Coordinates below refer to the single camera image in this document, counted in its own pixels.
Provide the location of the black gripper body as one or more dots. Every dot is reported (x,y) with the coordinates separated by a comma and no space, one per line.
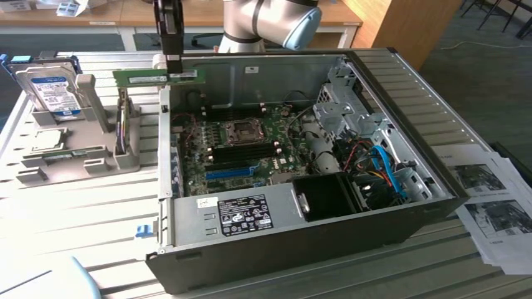
(168,28)

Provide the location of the green RAM stick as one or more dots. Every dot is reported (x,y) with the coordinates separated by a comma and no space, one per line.
(141,78)
(57,154)

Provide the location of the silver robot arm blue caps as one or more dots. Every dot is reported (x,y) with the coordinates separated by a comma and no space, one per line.
(265,21)

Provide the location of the black RAM slot bank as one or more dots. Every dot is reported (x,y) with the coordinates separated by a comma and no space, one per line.
(245,153)
(232,112)

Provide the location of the office chair base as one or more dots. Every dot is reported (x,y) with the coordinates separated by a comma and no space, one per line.
(203,38)

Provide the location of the white boxes with labels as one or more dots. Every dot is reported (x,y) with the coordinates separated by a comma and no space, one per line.
(68,7)

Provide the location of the CPU socket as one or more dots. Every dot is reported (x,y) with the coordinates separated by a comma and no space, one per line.
(243,133)

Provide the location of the hard disk blue label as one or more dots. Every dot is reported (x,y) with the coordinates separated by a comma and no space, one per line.
(56,95)

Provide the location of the hard disk blue carrier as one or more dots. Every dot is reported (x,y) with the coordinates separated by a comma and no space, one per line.
(39,70)

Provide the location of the grey parts rack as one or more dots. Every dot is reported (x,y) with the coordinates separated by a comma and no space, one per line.
(83,146)

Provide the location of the blue expansion slot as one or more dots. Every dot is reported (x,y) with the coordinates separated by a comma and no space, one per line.
(228,173)

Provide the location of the green motherboard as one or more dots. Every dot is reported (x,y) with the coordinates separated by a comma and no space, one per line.
(273,157)

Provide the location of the silver CPU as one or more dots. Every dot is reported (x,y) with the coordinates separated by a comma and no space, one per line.
(51,139)

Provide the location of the silver metal disk bay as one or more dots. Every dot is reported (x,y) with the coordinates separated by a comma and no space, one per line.
(336,113)

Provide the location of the grey power supply unit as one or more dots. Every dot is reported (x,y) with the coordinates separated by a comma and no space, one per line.
(236,215)

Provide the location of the blue plastic clip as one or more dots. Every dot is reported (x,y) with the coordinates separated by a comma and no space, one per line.
(144,233)

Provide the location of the wooden cabinet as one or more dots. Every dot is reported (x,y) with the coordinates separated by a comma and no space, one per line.
(399,28)

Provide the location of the black fan shroud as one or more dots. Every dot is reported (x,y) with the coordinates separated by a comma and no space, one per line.
(325,197)

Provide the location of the black open PC case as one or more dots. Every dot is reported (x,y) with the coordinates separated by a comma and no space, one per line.
(291,258)

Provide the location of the light blue round object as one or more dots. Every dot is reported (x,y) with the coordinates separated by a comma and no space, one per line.
(45,280)

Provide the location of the dark chair legs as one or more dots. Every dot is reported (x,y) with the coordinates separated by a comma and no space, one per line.
(508,18)

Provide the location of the stack of printed papers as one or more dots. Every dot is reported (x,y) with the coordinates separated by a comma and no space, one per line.
(495,218)

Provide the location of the white plastic post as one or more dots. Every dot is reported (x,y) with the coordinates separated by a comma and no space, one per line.
(159,62)

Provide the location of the wooden desk white frame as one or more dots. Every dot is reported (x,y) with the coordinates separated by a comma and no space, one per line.
(124,18)

